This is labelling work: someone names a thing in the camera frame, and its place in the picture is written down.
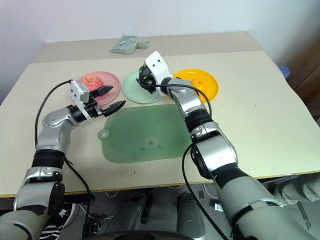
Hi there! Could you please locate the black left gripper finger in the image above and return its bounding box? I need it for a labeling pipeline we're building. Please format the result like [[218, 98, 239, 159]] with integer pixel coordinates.
[[101, 100, 127, 118], [90, 85, 115, 99]]

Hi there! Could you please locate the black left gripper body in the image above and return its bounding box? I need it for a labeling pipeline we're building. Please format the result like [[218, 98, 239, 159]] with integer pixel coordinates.
[[84, 89, 106, 119]]

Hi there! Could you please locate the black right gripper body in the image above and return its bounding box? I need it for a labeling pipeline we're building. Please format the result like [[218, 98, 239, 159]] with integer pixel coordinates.
[[136, 64, 161, 89]]

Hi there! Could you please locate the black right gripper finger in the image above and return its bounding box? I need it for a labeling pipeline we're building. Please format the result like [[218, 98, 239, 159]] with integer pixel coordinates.
[[136, 80, 157, 96]]

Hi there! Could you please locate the red apple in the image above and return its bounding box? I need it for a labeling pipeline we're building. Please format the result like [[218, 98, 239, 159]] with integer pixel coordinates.
[[79, 74, 104, 92]]

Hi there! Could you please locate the pink plate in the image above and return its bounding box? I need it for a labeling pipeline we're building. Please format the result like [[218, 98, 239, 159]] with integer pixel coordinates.
[[76, 71, 120, 106]]

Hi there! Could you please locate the light green plate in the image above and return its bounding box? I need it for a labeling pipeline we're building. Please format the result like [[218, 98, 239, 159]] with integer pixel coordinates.
[[121, 69, 166, 104]]

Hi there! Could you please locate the yellow plate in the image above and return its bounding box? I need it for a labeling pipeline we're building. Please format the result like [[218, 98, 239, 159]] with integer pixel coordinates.
[[172, 68, 220, 105]]

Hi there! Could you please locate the green translucent cutting mat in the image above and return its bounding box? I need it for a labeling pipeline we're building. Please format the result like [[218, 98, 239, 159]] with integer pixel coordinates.
[[97, 104, 195, 164]]

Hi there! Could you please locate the pale green pouch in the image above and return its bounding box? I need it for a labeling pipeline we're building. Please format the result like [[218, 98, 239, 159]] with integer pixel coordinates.
[[109, 33, 150, 55]]

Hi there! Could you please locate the black and white sneaker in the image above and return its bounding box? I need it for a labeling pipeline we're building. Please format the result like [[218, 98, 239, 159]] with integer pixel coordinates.
[[53, 202, 79, 229]]

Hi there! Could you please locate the dark grey rounded shape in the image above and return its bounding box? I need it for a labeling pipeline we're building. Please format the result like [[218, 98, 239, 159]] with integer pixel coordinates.
[[109, 193, 154, 234], [176, 192, 209, 236]]

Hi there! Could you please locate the black white striped cloth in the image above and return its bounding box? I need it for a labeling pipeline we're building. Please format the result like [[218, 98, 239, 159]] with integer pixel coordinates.
[[37, 223, 64, 240]]

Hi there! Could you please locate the blue round object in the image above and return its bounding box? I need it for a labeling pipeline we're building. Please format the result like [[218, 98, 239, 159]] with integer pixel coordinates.
[[278, 65, 292, 79]]

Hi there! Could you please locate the brown wooden cabinet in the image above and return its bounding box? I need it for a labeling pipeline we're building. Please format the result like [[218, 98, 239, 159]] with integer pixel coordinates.
[[273, 32, 320, 126]]

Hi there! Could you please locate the grey trouser leg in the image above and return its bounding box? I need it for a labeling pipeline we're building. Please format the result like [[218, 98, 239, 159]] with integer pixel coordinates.
[[259, 172, 320, 206]]

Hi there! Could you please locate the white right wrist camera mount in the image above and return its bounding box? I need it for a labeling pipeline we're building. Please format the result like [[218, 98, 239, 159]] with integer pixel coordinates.
[[144, 50, 174, 83]]

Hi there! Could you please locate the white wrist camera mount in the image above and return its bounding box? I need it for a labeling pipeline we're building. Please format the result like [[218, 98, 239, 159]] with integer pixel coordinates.
[[144, 50, 174, 83], [69, 79, 99, 119]]

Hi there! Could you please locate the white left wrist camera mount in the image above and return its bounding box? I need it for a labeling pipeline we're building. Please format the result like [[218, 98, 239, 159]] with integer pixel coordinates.
[[69, 79, 99, 119]]

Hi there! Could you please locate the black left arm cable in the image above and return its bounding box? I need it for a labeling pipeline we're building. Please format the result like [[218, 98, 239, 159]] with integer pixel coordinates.
[[34, 79, 91, 240]]

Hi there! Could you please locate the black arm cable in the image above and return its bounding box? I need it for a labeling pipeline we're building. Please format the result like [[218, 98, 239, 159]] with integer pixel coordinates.
[[34, 79, 91, 240], [149, 83, 230, 240]]

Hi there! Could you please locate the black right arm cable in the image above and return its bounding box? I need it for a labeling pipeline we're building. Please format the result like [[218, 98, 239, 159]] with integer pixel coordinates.
[[149, 83, 230, 240]]

